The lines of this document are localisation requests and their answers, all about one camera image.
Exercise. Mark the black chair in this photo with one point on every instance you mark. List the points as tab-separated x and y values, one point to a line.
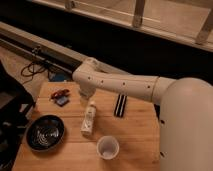
15	102

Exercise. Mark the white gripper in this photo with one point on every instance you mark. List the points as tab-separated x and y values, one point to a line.
86	93

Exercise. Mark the blue object under table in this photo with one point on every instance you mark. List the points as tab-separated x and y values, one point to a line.
58	78

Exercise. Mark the translucent plastic cup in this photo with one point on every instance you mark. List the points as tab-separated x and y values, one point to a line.
107	147

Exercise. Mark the black bowl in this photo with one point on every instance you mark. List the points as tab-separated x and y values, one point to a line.
45	133

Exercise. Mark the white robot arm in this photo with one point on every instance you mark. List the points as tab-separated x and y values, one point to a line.
186	112

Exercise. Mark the black white striped block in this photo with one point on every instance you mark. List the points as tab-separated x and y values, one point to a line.
120	106

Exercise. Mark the white plastic bottle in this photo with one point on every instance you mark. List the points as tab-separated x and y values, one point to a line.
88	122

